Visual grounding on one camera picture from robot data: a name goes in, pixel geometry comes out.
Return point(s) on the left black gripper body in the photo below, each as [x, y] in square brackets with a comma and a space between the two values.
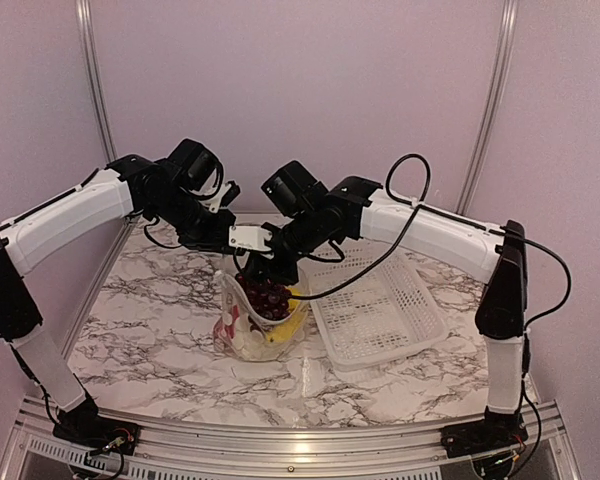
[198, 232]

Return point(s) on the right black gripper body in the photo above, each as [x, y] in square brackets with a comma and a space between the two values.
[306, 237]

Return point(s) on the purple grape bunch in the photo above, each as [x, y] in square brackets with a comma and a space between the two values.
[268, 304]

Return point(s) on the yellow corn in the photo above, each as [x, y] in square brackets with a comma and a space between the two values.
[285, 331]

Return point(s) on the white plastic basket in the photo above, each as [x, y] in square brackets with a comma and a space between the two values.
[387, 315]

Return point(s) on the clear dotted zip bag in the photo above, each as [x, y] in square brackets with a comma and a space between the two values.
[233, 297]

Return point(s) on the white cauliflower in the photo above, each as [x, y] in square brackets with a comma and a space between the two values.
[250, 343]

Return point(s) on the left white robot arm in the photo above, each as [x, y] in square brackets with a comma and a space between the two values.
[187, 190]

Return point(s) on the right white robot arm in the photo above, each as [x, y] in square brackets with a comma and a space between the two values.
[359, 208]

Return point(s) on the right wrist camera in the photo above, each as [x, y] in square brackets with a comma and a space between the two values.
[251, 238]

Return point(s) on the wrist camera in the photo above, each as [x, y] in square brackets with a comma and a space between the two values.
[226, 194]
[251, 238]

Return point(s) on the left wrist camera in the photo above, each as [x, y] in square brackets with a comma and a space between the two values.
[226, 194]

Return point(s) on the left aluminium frame post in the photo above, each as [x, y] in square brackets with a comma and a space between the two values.
[89, 51]

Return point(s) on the aluminium frame post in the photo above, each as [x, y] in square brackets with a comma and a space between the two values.
[495, 93]
[89, 51]

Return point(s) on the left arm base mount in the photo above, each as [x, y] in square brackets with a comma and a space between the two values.
[85, 426]

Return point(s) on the right aluminium frame post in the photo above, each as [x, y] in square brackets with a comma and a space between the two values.
[495, 93]

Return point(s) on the front aluminium rail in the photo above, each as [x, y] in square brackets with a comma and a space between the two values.
[173, 449]

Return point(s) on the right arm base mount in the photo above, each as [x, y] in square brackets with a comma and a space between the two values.
[493, 431]

